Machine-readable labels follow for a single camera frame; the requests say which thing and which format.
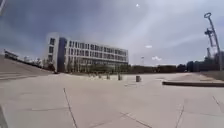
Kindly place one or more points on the row of trees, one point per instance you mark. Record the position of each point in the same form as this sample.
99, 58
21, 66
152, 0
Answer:
156, 68

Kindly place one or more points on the large white office building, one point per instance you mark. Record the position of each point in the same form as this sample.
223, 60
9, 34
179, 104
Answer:
87, 53

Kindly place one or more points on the short grey bollard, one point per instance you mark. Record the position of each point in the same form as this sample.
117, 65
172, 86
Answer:
138, 78
119, 77
108, 76
99, 76

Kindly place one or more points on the distant low building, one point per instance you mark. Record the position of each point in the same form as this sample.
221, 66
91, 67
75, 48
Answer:
10, 54

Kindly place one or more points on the low dark kerb ledge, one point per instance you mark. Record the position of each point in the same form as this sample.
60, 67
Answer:
193, 84

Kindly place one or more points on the pale concrete slab plaza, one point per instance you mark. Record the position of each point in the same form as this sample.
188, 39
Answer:
110, 100

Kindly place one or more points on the wide concrete steps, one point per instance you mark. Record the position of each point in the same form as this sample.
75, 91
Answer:
16, 70

